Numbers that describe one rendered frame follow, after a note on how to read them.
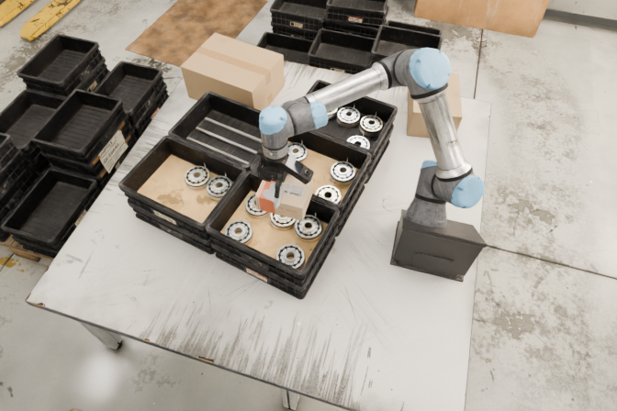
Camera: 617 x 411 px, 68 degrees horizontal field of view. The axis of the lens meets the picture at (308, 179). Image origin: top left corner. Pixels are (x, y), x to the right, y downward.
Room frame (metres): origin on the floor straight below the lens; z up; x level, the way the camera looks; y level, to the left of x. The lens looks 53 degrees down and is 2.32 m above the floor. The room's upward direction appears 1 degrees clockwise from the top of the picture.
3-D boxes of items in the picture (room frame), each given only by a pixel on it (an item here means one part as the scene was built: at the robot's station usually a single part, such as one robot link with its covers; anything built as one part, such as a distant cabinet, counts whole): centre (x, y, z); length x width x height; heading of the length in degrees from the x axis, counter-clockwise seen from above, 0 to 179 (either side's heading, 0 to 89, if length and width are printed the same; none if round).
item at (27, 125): (1.79, 1.60, 0.31); 0.40 x 0.30 x 0.34; 164
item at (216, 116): (1.31, 0.35, 0.87); 0.40 x 0.30 x 0.11; 63
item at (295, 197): (0.87, 0.08, 1.08); 0.16 x 0.12 x 0.07; 74
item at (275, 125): (0.87, 0.10, 1.40); 0.09 x 0.08 x 0.11; 114
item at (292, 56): (2.57, 0.17, 0.26); 0.40 x 0.30 x 0.23; 74
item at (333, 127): (1.40, -0.15, 0.87); 0.40 x 0.30 x 0.11; 63
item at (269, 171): (0.87, 0.11, 1.24); 0.09 x 0.08 x 0.12; 74
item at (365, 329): (1.18, 0.06, 0.35); 1.60 x 1.60 x 0.70; 74
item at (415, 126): (1.62, -0.60, 0.78); 0.30 x 0.22 x 0.16; 173
